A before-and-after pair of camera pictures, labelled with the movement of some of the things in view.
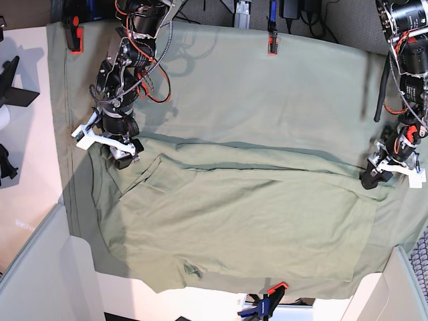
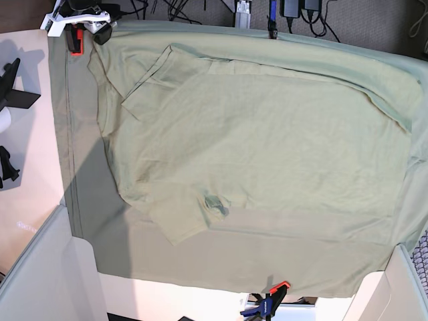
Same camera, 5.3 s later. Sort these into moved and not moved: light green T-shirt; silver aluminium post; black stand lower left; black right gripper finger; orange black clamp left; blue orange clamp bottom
Moved: light green T-shirt; black right gripper finger
Not moved: silver aluminium post; black stand lower left; orange black clamp left; blue orange clamp bottom
